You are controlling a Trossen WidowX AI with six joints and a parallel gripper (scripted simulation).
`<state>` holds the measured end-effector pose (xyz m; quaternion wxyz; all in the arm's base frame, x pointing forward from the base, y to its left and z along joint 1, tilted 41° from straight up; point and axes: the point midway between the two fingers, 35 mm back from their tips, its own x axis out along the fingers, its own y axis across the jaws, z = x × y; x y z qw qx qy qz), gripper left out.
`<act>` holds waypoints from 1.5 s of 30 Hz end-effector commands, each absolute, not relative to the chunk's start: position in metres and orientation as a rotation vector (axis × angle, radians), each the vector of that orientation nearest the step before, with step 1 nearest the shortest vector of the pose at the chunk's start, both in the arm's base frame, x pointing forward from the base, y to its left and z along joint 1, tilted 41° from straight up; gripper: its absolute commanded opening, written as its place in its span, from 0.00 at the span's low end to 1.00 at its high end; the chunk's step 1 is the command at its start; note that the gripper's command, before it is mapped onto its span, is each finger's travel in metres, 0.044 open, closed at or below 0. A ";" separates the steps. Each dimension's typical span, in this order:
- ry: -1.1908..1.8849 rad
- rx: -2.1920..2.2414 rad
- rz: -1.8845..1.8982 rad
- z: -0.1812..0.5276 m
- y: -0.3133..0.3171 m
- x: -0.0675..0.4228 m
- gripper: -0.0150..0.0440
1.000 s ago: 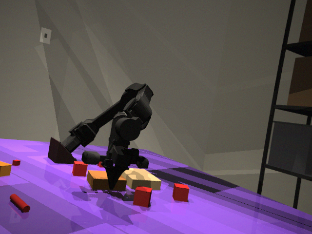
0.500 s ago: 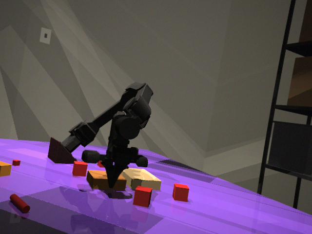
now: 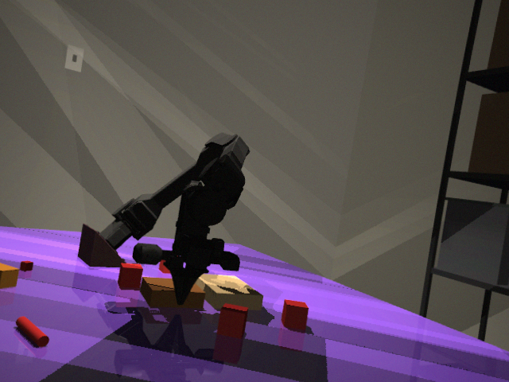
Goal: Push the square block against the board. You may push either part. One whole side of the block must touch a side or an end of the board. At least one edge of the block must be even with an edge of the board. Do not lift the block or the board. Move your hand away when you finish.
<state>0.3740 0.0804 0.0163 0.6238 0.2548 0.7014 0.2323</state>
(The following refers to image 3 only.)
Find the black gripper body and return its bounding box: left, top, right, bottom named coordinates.
left=132, top=217, right=240, bottom=271

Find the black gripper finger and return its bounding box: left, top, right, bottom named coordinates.
left=181, top=264, right=209, bottom=305
left=163, top=261, right=187, bottom=305

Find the red cylinder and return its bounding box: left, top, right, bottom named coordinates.
left=16, top=316, right=49, bottom=347

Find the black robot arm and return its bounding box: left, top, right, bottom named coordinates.
left=100, top=133, right=250, bottom=267

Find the tan rectangular board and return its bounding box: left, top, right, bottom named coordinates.
left=196, top=274, right=263, bottom=310

